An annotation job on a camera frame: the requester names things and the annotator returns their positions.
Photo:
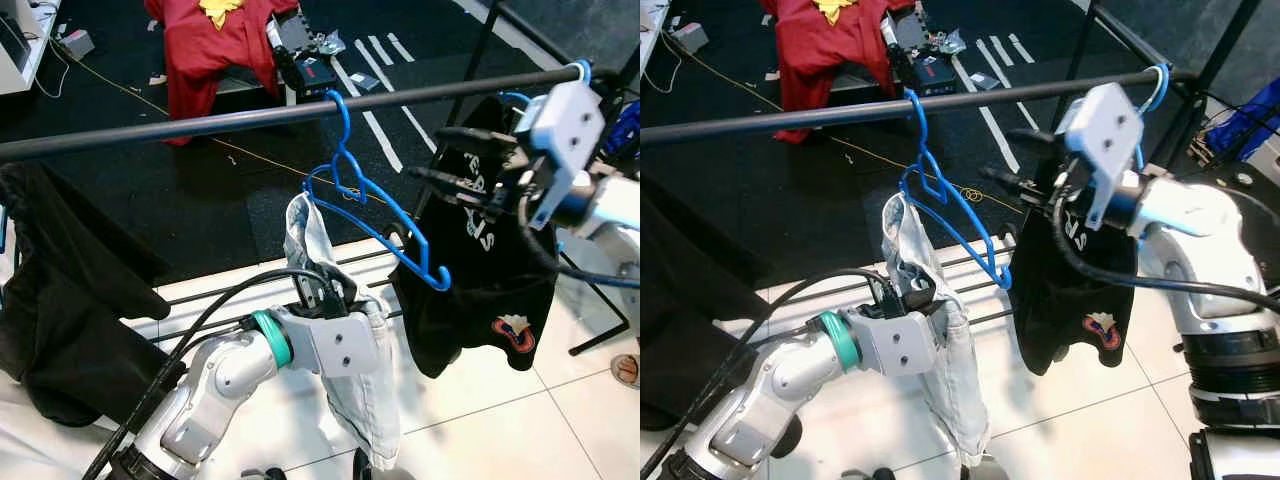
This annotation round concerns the light blue denim shorts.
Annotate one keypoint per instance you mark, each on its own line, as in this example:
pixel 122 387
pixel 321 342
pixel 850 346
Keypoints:
pixel 375 400
pixel 960 400

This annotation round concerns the blue hanger with pale hook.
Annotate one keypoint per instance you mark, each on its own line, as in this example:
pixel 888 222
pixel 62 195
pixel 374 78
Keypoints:
pixel 582 68
pixel 1160 85

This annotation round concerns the long wide white tape strip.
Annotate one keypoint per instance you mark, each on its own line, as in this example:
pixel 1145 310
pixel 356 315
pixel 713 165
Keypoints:
pixel 1000 140
pixel 380 135

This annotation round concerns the small flat clear packet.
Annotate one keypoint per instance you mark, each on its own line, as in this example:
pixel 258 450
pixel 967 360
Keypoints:
pixel 365 82
pixel 985 82

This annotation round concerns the long thin white tape strip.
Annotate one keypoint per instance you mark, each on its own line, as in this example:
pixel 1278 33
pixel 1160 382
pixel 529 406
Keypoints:
pixel 990 62
pixel 372 65

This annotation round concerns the short white tape strip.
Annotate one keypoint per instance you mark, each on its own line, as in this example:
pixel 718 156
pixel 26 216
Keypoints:
pixel 381 50
pixel 1021 47
pixel 1001 50
pixel 400 46

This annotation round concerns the black T-shirt with white print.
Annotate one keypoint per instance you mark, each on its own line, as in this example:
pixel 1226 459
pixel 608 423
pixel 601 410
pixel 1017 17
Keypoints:
pixel 1070 300
pixel 470 290

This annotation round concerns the blue cloth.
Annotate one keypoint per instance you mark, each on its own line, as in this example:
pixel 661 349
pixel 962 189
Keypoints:
pixel 1245 120
pixel 625 125

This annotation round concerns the black flat box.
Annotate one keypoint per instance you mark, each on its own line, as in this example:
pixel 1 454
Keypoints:
pixel 935 76
pixel 318 78

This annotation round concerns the crumpled clear plastic packet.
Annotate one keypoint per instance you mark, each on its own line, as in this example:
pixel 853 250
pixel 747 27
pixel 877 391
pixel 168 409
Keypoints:
pixel 330 43
pixel 950 42

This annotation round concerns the black robot right foot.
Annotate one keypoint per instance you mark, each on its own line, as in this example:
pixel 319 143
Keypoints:
pixel 360 467
pixel 985 468

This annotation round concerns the black robot foot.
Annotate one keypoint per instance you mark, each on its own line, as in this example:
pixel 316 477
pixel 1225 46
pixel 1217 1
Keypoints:
pixel 868 474
pixel 262 474
pixel 360 467
pixel 985 468

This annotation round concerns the black robot left foot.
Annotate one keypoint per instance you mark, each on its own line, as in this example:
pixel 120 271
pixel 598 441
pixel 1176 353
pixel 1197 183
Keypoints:
pixel 868 474
pixel 262 474

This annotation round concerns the black stool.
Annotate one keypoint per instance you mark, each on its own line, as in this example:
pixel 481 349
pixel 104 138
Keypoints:
pixel 1250 180

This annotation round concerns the white desk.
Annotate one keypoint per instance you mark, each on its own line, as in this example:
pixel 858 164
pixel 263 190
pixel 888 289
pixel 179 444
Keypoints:
pixel 20 50
pixel 652 30

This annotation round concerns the black metal clothes rack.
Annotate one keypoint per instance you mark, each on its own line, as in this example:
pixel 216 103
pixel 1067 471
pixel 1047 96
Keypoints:
pixel 200 120
pixel 800 110

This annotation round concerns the person's foot in sandal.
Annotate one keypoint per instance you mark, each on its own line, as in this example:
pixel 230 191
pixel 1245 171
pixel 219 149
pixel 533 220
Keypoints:
pixel 627 370

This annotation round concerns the small grey box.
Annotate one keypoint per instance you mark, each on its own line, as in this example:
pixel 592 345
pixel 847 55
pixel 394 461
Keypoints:
pixel 690 37
pixel 77 43

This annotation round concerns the red shirt with yellow print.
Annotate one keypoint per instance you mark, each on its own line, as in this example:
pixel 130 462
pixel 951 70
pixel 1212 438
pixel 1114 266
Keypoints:
pixel 820 60
pixel 200 60

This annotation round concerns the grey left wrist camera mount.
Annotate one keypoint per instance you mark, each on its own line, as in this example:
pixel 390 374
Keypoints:
pixel 900 345
pixel 340 345

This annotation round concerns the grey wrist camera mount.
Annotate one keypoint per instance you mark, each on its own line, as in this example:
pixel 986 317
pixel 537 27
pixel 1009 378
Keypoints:
pixel 900 345
pixel 1105 135
pixel 570 135
pixel 340 345

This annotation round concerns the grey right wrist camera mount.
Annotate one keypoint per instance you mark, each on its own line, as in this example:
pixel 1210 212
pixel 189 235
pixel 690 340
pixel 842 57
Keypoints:
pixel 1105 135
pixel 570 135

